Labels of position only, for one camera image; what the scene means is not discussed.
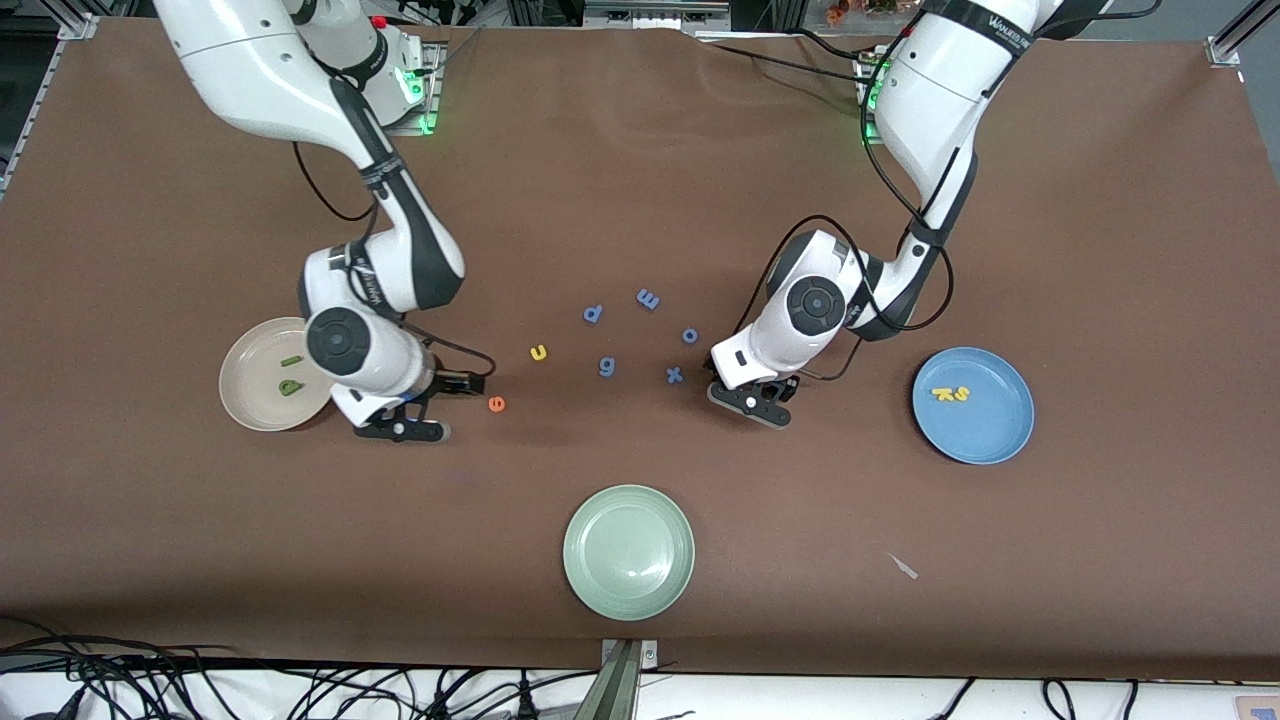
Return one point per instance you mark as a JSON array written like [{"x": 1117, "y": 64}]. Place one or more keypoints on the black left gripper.
[{"x": 788, "y": 393}]

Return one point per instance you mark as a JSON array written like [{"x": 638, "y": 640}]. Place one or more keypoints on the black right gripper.
[{"x": 449, "y": 382}]

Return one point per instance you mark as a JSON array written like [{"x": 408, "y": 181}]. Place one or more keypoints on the green foam letter p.
[{"x": 290, "y": 389}]

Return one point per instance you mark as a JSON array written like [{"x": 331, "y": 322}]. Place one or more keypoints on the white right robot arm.
[{"x": 250, "y": 60}]

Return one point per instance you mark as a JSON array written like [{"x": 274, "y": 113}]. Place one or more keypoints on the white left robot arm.
[{"x": 940, "y": 90}]

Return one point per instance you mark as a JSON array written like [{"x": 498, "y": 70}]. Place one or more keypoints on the blue foam letter m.
[{"x": 648, "y": 299}]

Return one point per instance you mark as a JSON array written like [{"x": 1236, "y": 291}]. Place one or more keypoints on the blue round plate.
[{"x": 985, "y": 430}]

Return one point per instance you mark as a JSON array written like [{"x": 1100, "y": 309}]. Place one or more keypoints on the beige round plate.
[{"x": 250, "y": 385}]

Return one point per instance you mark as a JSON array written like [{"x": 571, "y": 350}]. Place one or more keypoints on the small grey paper scrap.
[{"x": 903, "y": 566}]

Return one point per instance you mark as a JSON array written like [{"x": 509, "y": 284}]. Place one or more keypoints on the pale green round plate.
[{"x": 629, "y": 552}]

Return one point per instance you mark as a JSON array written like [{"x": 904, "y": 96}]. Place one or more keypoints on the brown table cover sheet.
[{"x": 640, "y": 200}]

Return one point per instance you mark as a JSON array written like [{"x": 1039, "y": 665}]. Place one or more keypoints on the aluminium corner profile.
[{"x": 1235, "y": 40}]

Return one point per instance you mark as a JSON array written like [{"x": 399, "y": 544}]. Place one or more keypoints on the beige cardboard box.
[{"x": 1258, "y": 708}]

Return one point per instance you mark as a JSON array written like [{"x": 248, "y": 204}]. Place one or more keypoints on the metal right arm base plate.
[{"x": 433, "y": 100}]

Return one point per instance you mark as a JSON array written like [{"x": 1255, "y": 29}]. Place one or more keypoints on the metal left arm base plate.
[{"x": 864, "y": 110}]

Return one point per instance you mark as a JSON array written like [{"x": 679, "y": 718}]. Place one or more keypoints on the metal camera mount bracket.
[{"x": 628, "y": 655}]

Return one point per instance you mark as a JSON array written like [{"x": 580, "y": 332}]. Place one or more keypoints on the aluminium frame rail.
[{"x": 655, "y": 15}]

